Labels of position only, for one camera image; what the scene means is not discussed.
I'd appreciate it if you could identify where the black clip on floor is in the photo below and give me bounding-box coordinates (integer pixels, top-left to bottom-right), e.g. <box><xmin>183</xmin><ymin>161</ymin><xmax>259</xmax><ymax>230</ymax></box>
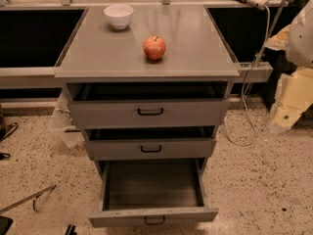
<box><xmin>65</xmin><ymin>225</ymin><xmax>77</xmax><ymax>235</ymax></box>

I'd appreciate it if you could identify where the grey drawer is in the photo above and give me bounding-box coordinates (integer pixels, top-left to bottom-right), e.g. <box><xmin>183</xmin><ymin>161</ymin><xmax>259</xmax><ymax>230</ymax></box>
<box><xmin>89</xmin><ymin>159</ymin><xmax>218</xmax><ymax>227</ymax></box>
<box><xmin>86</xmin><ymin>126</ymin><xmax>216</xmax><ymax>161</ymax></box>
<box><xmin>67</xmin><ymin>82</ymin><xmax>229</xmax><ymax>129</ymax></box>

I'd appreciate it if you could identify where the grey top drawer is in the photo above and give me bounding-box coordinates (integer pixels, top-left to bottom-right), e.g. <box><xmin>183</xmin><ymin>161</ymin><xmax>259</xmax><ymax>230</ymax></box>
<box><xmin>67</xmin><ymin>82</ymin><xmax>229</xmax><ymax>129</ymax></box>

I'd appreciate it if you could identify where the red apple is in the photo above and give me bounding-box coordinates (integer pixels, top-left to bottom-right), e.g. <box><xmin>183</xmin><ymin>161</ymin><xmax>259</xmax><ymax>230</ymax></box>
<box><xmin>143</xmin><ymin>35</ymin><xmax>166</xmax><ymax>61</ymax></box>

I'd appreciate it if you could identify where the grey middle drawer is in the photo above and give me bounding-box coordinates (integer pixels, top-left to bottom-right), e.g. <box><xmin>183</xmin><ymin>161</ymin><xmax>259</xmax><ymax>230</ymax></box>
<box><xmin>86</xmin><ymin>126</ymin><xmax>216</xmax><ymax>161</ymax></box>

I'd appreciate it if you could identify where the metal rod on floor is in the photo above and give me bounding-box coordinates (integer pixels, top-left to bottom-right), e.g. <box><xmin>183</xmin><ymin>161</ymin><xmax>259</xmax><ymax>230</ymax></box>
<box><xmin>0</xmin><ymin>185</ymin><xmax>57</xmax><ymax>214</ymax></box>

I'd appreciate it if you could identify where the black device bottom left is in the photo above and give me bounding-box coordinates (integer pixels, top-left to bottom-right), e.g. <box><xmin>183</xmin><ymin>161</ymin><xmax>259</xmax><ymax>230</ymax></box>
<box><xmin>0</xmin><ymin>216</ymin><xmax>14</xmax><ymax>235</ymax></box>

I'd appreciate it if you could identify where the grey drawer cabinet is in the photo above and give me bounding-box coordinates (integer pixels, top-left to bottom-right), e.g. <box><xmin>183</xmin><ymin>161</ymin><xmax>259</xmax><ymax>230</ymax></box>
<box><xmin>56</xmin><ymin>5</ymin><xmax>240</xmax><ymax>168</ymax></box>

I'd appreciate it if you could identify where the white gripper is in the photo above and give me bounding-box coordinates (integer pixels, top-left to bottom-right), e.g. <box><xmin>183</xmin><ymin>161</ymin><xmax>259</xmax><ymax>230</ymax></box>
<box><xmin>273</xmin><ymin>67</ymin><xmax>313</xmax><ymax>129</ymax></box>

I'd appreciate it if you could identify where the white ceramic bowl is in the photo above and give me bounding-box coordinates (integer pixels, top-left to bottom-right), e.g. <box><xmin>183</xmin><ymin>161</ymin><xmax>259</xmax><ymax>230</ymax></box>
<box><xmin>104</xmin><ymin>4</ymin><xmax>134</xmax><ymax>29</ymax></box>

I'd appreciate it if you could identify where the grey bottom drawer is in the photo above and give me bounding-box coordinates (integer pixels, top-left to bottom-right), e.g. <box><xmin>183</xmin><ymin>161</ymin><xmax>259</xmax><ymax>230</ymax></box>
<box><xmin>89</xmin><ymin>159</ymin><xmax>218</xmax><ymax>227</ymax></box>

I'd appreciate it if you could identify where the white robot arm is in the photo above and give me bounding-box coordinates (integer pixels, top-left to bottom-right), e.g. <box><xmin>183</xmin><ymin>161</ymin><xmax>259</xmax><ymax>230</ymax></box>
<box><xmin>271</xmin><ymin>0</ymin><xmax>313</xmax><ymax>133</ymax></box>

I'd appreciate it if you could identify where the grey hanging cable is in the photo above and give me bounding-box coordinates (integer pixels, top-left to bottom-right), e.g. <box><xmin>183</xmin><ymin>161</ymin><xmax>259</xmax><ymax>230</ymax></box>
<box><xmin>222</xmin><ymin>4</ymin><xmax>272</xmax><ymax>147</ymax></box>

